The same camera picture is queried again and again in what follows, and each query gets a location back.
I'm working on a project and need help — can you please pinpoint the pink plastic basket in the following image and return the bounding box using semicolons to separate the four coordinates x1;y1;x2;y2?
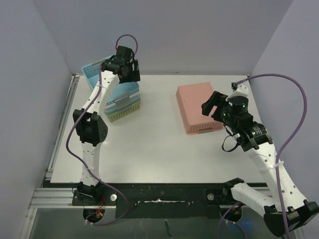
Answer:
175;82;223;135

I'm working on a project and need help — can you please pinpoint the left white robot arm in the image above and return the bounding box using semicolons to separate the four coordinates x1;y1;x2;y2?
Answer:
72;46;140;205

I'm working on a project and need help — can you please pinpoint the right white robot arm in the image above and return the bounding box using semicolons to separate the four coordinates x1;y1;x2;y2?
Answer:
201;91;319;237

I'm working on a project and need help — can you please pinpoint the blue plastic basket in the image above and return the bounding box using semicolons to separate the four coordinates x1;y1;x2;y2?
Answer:
82;56;140;112

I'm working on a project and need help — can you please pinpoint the white plastic basket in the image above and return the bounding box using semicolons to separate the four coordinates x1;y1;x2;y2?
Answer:
104;95;140;115

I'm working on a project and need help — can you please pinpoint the green plastic basket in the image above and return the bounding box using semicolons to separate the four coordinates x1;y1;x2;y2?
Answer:
107;101;141;122

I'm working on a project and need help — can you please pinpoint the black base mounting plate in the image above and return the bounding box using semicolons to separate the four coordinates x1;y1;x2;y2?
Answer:
72;184;236;222

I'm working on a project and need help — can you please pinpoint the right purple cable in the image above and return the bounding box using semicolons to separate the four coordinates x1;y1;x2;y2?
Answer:
230;73;308;239

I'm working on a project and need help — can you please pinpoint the purple cable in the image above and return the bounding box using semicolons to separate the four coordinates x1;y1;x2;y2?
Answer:
65;34;139;226
230;73;308;239

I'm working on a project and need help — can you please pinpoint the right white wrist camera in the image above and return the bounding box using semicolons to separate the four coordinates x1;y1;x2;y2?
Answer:
228;82;249;99

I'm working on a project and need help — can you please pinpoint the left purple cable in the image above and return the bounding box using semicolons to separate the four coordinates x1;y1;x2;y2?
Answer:
65;34;139;226

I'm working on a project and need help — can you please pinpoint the aluminium frame rail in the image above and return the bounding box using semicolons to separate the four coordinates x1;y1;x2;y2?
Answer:
28;188;118;210

